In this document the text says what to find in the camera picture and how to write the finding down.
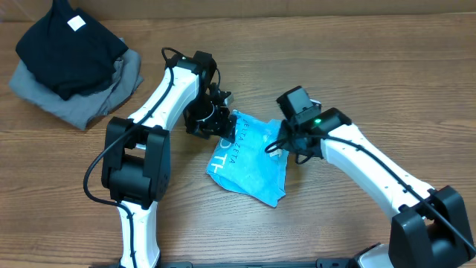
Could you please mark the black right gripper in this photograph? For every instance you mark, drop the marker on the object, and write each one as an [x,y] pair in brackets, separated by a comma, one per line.
[288,147]

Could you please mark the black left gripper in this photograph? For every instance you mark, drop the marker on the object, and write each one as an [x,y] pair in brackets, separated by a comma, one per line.
[217,126]

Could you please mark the light blue printed t-shirt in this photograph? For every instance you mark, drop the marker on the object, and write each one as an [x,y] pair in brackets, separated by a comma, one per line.
[244,167]

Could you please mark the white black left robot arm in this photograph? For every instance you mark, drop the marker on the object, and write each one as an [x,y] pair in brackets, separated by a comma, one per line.
[137,163]

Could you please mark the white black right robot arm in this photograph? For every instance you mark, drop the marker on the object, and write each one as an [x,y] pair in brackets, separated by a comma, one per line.
[428,227]

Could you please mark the folded grey t-shirt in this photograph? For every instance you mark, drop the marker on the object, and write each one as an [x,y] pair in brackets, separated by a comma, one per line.
[79,110]

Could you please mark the folded black t-shirt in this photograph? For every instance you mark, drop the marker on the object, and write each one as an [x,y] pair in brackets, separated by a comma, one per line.
[70,52]

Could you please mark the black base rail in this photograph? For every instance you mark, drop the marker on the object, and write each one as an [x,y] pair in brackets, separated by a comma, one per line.
[319,263]

